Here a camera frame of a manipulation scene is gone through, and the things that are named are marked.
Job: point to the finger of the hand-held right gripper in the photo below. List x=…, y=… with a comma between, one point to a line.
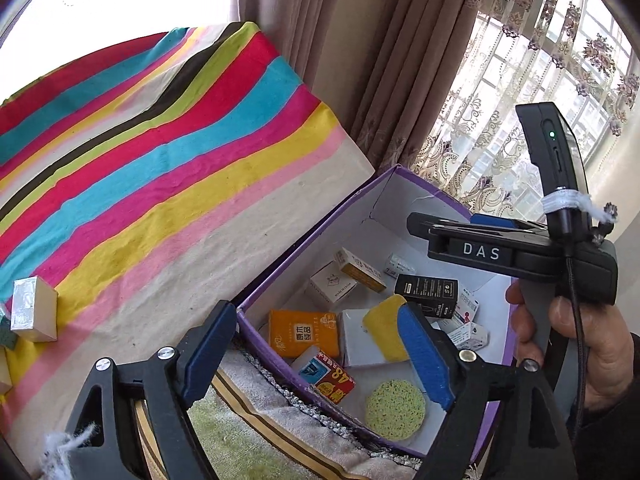
x=417, y=227
x=492, y=219

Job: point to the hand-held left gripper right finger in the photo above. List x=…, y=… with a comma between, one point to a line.
x=425, y=355

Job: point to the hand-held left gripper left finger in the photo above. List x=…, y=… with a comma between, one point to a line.
x=207, y=355

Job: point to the small white medicine box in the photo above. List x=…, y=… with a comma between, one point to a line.
x=399, y=265

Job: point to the white blue-print medicine box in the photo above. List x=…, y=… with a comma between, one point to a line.
x=467, y=336

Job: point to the yellow sponge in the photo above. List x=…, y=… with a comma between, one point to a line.
x=385, y=325

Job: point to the black box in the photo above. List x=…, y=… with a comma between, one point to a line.
x=427, y=295

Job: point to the white red-print medicine box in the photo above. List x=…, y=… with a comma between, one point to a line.
x=467, y=310

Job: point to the green round sponge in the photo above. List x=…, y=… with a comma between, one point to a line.
x=392, y=410

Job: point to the white and orange box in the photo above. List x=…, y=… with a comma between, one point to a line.
x=360, y=270

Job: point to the orange tissue pack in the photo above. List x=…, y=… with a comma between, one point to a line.
x=302, y=332

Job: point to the white box with emblem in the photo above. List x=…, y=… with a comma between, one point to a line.
x=332, y=282

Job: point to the blue and red box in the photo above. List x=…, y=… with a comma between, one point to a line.
x=325, y=375

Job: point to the purple cardboard box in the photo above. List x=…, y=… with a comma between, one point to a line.
x=310, y=240

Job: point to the person's right hand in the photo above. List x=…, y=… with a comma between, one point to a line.
x=600, y=350

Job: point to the beige striped velvet cushion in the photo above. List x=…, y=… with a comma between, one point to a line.
x=280, y=410

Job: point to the silver wrapped white box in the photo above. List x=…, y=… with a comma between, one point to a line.
x=32, y=310

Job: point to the striped colourful cloth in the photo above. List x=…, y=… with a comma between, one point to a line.
x=150, y=170

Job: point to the teal box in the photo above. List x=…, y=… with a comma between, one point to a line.
x=7, y=332

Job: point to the white-framed grid window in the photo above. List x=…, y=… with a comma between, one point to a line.
x=597, y=25

